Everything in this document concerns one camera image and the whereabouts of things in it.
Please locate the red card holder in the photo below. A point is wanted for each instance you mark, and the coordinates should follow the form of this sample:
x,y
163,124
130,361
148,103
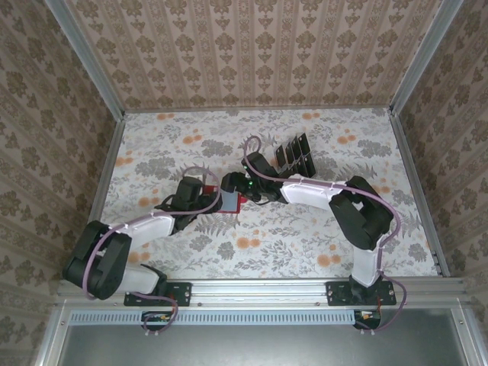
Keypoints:
x,y
230,202

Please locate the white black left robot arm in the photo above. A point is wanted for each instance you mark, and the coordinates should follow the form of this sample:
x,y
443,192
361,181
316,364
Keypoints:
x,y
152,226

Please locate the aluminium front rail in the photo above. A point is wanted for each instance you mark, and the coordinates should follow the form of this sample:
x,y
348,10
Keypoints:
x,y
259,291

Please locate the aluminium frame post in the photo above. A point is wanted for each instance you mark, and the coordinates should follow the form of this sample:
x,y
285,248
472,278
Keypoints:
x,y
89,61
424,57

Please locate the black connector board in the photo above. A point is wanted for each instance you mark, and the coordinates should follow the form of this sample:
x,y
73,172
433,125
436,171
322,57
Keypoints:
x,y
368,324
154,323

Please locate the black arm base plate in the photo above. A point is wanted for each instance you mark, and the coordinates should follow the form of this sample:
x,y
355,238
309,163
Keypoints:
x,y
337,293
183,293

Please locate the clear acrylic card stand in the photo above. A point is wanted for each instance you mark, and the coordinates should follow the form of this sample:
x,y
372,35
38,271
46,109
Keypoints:
x,y
286,170

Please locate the aluminium lower frame profile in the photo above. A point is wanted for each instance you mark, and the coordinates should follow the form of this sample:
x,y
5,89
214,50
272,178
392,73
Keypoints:
x,y
461,335
53,335

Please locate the grey metal sheet panel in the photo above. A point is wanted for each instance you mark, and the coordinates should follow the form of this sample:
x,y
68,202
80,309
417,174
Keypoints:
x,y
259,347

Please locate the aluminium side rail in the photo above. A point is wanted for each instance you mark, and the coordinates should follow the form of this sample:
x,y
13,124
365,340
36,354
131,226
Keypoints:
x,y
418,190
108,160

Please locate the floral patterned table cover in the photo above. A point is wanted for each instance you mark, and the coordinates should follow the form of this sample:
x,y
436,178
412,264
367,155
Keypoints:
x,y
267,248

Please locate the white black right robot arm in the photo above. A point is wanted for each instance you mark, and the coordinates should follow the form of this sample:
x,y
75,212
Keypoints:
x,y
305,192

